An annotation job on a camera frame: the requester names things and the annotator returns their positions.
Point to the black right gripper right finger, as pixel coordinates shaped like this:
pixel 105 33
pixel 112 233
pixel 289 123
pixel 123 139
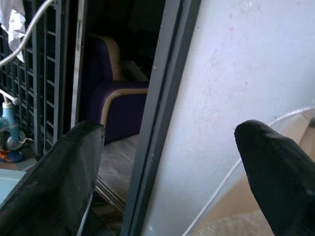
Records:
pixel 278 172

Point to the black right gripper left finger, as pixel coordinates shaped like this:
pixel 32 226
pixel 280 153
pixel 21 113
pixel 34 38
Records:
pixel 54 182

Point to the silver door track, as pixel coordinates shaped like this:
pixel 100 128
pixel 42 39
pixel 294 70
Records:
pixel 109 195

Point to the blue and white tricycle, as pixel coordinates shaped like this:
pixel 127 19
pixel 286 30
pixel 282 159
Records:
pixel 11 132

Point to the purple armchair with beige trim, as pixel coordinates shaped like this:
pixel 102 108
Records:
pixel 118 103

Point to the white cloth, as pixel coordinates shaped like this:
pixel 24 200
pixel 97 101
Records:
pixel 12 27

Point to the dark grey door frame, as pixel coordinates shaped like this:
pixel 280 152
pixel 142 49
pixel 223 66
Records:
pixel 157 118

